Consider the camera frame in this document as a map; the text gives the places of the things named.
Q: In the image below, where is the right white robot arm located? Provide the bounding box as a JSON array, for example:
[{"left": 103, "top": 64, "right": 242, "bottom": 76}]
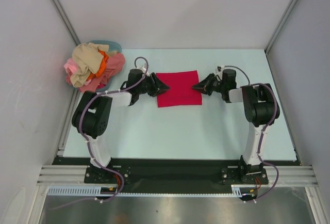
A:
[{"left": 192, "top": 66, "right": 280, "bottom": 185}]

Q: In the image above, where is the magenta red t-shirt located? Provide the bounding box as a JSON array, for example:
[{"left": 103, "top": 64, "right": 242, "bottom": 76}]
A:
[{"left": 156, "top": 70, "right": 202, "bottom": 108}]

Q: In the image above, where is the left corner aluminium post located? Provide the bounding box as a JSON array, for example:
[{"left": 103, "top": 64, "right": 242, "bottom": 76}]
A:
[{"left": 50, "top": 0, "right": 80, "bottom": 45}]

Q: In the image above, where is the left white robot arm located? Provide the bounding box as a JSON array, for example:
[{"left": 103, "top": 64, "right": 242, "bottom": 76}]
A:
[{"left": 72, "top": 69, "right": 170, "bottom": 183}]

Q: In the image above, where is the beige t-shirt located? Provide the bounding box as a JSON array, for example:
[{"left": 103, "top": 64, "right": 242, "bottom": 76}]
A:
[{"left": 70, "top": 43, "right": 109, "bottom": 88}]

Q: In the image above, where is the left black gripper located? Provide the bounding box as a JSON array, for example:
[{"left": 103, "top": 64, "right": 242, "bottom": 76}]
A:
[{"left": 137, "top": 73, "right": 170, "bottom": 98}]

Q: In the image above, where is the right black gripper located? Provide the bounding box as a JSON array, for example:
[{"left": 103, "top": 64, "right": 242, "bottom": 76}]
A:
[{"left": 191, "top": 73, "right": 225, "bottom": 96}]

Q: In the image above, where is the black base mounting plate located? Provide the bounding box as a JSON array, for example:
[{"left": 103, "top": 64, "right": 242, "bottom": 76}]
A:
[{"left": 53, "top": 157, "right": 299, "bottom": 194}]

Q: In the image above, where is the right corner aluminium post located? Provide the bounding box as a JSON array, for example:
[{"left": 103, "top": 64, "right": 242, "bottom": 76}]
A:
[{"left": 265, "top": 0, "right": 312, "bottom": 54}]

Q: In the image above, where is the salmon pink t-shirt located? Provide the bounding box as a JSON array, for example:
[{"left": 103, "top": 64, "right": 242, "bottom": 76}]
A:
[{"left": 66, "top": 51, "right": 125, "bottom": 92}]

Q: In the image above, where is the white slotted cable duct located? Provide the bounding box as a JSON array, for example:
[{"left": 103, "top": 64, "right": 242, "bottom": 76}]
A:
[{"left": 47, "top": 184, "right": 258, "bottom": 198}]

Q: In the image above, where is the orange t-shirt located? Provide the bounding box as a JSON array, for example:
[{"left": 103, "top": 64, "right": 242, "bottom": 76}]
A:
[{"left": 87, "top": 50, "right": 109, "bottom": 81}]

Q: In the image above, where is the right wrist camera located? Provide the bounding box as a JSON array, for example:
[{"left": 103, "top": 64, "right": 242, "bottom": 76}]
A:
[{"left": 215, "top": 65, "right": 226, "bottom": 81}]

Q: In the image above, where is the corner aluminium post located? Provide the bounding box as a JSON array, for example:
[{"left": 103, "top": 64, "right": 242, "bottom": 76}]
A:
[
  {"left": 50, "top": 0, "right": 80, "bottom": 45},
  {"left": 265, "top": 0, "right": 312, "bottom": 54}
]

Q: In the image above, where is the aluminium extrusion rail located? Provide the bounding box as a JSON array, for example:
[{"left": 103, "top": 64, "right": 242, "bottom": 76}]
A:
[{"left": 37, "top": 165, "right": 318, "bottom": 187}]

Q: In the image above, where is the blue plastic laundry basket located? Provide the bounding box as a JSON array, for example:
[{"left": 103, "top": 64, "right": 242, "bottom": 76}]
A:
[{"left": 90, "top": 40, "right": 122, "bottom": 92}]

